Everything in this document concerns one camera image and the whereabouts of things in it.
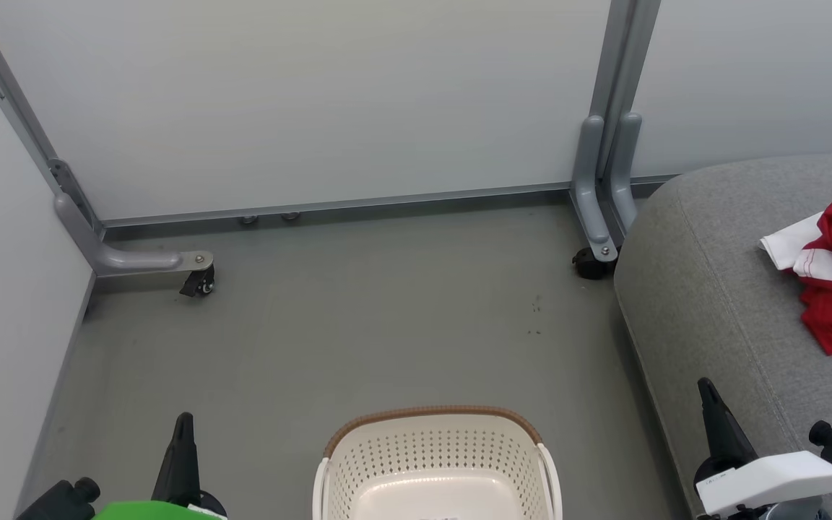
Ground long grey partition foot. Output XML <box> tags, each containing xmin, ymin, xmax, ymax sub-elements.
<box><xmin>53</xmin><ymin>191</ymin><xmax>215</xmax><ymax>277</ymax></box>

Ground grey double partition post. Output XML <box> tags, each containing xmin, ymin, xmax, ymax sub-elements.
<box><xmin>588</xmin><ymin>0</ymin><xmax>664</xmax><ymax>181</ymax></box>

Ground grey slanted partition post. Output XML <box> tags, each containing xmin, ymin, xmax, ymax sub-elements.
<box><xmin>0</xmin><ymin>0</ymin><xmax>106</xmax><ymax>243</ymax></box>

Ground black caster under curved foot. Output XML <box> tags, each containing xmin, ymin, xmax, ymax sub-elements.
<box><xmin>572</xmin><ymin>246</ymin><xmax>617</xmax><ymax>281</ymax></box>

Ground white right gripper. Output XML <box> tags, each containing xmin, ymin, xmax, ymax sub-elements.
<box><xmin>693</xmin><ymin>376</ymin><xmax>832</xmax><ymax>519</ymax></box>

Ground black caster under long foot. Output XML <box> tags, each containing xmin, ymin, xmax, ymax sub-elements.
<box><xmin>178</xmin><ymin>264</ymin><xmax>217</xmax><ymax>298</ymax></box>

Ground white perforated laundry basket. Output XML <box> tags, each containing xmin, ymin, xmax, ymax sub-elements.
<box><xmin>311</xmin><ymin>405</ymin><xmax>563</xmax><ymax>520</ymax></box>

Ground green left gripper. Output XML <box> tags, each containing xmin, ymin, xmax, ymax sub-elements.
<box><xmin>90</xmin><ymin>412</ymin><xmax>229</xmax><ymax>520</ymax></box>

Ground grey partition base rail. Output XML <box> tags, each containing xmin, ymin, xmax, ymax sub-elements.
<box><xmin>100</xmin><ymin>181</ymin><xmax>577</xmax><ymax>233</ymax></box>

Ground grey fabric sofa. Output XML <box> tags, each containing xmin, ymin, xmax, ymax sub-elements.
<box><xmin>613</xmin><ymin>151</ymin><xmax>832</xmax><ymax>520</ymax></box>

